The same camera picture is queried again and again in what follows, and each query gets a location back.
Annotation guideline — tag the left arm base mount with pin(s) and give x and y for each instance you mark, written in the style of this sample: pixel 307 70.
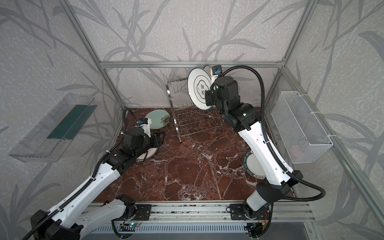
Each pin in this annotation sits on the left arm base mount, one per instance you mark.
pixel 140 212

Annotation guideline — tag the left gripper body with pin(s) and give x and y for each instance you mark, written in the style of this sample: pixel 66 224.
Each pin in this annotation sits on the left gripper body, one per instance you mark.
pixel 156 140

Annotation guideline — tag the white plate green emblem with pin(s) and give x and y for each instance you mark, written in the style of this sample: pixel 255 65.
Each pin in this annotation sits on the white plate green emblem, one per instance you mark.
pixel 199 81

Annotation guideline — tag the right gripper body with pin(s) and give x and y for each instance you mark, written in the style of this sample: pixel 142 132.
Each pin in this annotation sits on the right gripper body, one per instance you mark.
pixel 210 98

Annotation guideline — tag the large orange sun plate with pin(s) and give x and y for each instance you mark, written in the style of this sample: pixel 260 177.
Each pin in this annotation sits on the large orange sun plate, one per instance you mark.
pixel 209 70

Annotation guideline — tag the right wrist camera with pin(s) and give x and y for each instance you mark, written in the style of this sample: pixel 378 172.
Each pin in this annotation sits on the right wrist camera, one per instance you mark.
pixel 216 71

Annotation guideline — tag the small orange sun plate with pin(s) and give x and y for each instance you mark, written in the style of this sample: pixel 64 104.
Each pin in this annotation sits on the small orange sun plate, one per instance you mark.
pixel 147 155

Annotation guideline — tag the light green flower plate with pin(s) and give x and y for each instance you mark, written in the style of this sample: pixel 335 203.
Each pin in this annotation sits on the light green flower plate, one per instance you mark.
pixel 159 119

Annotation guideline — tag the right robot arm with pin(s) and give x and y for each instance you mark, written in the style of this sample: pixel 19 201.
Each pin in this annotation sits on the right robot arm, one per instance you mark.
pixel 243 117

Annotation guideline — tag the white plate green rim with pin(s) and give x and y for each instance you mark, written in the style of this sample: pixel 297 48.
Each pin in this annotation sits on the white plate green rim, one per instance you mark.
pixel 252 166

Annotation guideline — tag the white wire mesh basket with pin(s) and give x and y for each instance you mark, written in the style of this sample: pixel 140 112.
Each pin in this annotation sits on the white wire mesh basket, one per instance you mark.
pixel 303 136

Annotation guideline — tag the stainless steel dish rack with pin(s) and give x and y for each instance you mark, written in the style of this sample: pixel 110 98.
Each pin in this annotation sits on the stainless steel dish rack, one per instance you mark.
pixel 189 119

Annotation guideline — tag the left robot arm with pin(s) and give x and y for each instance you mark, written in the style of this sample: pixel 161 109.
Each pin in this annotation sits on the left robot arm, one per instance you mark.
pixel 45 226

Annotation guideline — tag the clear plastic tray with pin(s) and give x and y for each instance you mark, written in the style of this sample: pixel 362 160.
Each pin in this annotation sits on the clear plastic tray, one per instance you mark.
pixel 50 138

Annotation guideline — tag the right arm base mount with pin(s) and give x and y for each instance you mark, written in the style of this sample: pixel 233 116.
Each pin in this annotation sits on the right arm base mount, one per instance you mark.
pixel 243 212

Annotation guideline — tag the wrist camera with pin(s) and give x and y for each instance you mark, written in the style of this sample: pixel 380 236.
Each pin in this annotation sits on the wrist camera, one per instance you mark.
pixel 145 124
pixel 216 71

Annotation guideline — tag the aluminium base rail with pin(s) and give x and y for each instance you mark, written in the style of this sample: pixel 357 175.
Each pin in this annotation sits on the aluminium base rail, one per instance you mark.
pixel 177 212

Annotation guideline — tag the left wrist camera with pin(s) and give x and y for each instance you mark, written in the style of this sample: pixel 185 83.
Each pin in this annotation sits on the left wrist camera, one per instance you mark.
pixel 145 124

